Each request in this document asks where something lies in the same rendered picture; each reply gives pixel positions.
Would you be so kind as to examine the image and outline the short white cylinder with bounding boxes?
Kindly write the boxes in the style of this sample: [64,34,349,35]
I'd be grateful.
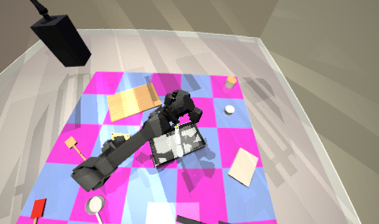
[224,106,234,115]

